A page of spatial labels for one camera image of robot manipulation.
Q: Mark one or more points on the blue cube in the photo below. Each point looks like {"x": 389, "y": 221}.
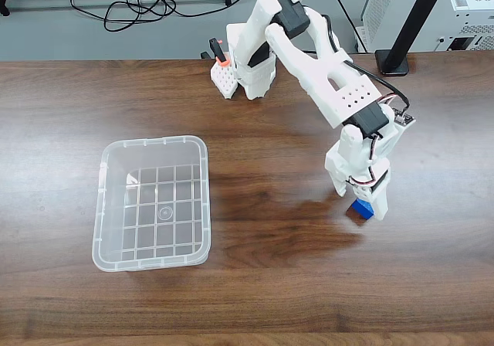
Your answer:
{"x": 362, "y": 208}

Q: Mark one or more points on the white perforated base plate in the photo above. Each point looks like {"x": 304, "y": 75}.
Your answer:
{"x": 225, "y": 81}

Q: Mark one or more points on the clear plastic bin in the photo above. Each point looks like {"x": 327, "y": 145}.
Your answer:
{"x": 116, "y": 263}

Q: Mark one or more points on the small wrist camera board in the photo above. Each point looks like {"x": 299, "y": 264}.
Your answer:
{"x": 403, "y": 116}

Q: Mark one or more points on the white perforated computer case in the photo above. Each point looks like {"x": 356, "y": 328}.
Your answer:
{"x": 474, "y": 17}

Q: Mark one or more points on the orange and black clamp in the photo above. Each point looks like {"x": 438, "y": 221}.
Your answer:
{"x": 213, "y": 46}

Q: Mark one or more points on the black pole with base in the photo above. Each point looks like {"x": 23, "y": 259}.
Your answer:
{"x": 409, "y": 25}

